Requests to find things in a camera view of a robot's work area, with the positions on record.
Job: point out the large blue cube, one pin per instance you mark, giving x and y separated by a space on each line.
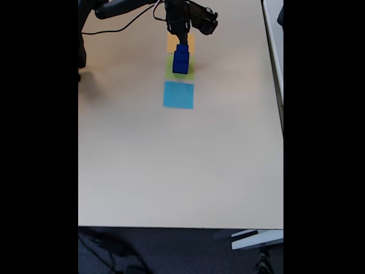
181 66

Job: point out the dark object on desk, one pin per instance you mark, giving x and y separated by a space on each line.
281 15

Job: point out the light blue paper square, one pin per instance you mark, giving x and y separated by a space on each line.
178 95

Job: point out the orange paper square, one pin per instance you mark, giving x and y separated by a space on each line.
171 44

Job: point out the medium blue cube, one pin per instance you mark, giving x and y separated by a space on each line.
182 54

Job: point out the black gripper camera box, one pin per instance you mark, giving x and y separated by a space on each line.
204 20

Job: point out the white neighbouring desk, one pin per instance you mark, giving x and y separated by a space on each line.
275 42

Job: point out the green paper square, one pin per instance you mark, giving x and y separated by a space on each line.
192 74

